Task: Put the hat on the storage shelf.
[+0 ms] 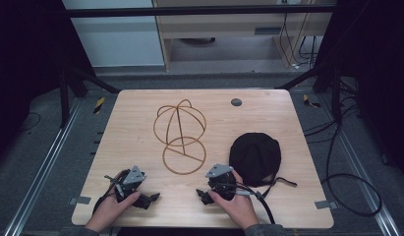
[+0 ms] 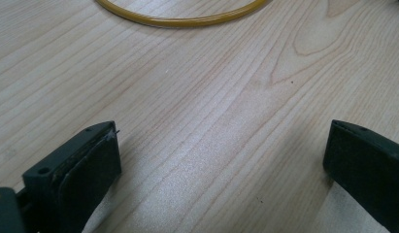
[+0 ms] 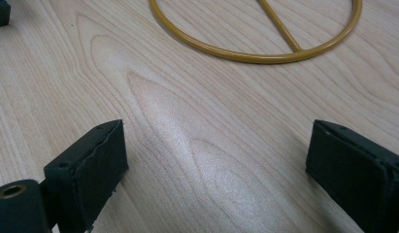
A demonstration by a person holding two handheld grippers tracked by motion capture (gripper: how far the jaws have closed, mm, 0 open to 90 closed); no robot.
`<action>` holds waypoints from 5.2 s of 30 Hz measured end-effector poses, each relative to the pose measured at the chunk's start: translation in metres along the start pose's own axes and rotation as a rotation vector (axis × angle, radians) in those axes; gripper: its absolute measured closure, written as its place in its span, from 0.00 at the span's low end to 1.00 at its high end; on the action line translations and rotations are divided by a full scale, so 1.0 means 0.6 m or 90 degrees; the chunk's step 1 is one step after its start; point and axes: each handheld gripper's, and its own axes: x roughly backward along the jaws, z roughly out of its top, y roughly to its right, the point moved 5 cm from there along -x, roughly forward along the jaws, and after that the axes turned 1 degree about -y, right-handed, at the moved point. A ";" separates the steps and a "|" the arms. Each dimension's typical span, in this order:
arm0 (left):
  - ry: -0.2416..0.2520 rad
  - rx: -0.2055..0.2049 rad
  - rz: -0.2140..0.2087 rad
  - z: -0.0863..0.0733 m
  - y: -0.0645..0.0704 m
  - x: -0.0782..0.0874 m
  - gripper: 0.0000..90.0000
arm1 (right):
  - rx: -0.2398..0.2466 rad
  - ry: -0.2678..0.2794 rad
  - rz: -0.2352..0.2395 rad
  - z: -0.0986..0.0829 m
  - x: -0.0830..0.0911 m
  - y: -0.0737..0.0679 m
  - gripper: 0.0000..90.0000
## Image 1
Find person's left hand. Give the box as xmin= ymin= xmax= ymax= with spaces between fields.
xmin=86 ymin=191 xmax=143 ymax=233

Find white cabinet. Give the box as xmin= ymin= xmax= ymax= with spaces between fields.
xmin=61 ymin=0 xmax=166 ymax=69

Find wire hat stand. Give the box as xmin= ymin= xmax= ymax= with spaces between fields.
xmin=152 ymin=98 xmax=208 ymax=176

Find thin black floor cable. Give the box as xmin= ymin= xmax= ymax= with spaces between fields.
xmin=18 ymin=111 xmax=42 ymax=133

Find black cap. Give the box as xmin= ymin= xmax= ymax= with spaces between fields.
xmin=228 ymin=132 xmax=299 ymax=200

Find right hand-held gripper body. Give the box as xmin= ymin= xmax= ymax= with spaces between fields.
xmin=204 ymin=162 xmax=239 ymax=202

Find person's right hand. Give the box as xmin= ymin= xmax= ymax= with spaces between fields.
xmin=207 ymin=169 xmax=260 ymax=231

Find hanging black cables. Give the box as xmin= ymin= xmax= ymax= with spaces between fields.
xmin=278 ymin=12 xmax=319 ymax=71

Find aluminium floor rail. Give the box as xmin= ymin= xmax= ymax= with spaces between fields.
xmin=317 ymin=92 xmax=402 ymax=236
xmin=2 ymin=97 xmax=84 ymax=236

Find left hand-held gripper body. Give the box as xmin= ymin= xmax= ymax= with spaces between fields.
xmin=104 ymin=164 xmax=147 ymax=203

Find dark curtain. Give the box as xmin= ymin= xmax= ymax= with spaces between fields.
xmin=316 ymin=0 xmax=404 ymax=183
xmin=0 ymin=0 xmax=95 ymax=165

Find yellow black floor tape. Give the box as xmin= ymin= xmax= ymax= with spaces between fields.
xmin=92 ymin=96 xmax=106 ymax=115
xmin=302 ymin=93 xmax=322 ymax=109

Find light wooden desk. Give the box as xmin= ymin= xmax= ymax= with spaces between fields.
xmin=151 ymin=0 xmax=337 ymax=72

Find grey metal table bracket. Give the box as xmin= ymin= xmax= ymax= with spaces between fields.
xmin=68 ymin=196 xmax=92 ymax=207
xmin=314 ymin=200 xmax=339 ymax=210

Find black horizontal bar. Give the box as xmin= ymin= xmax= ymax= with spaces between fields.
xmin=62 ymin=4 xmax=337 ymax=19

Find looped black floor cable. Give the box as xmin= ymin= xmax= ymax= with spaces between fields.
xmin=319 ymin=122 xmax=384 ymax=218

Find black metal stand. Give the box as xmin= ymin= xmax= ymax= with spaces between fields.
xmin=275 ymin=62 xmax=344 ymax=126
xmin=57 ymin=60 xmax=121 ymax=130

